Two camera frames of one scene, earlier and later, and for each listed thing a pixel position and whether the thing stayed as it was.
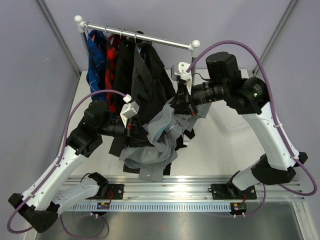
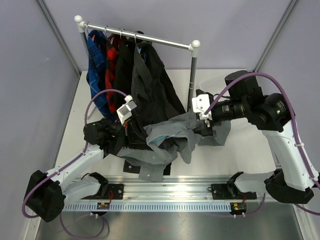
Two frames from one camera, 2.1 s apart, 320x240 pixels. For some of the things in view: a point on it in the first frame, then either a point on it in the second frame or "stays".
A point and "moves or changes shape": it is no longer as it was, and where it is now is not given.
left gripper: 137,136 stays
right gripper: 184,103 → 208,131
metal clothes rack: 82,26 stays
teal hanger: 166,127 → 162,138
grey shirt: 151,160 moves or changes shape
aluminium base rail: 178,187 stays
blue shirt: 96,70 stays
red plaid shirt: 111,54 stays
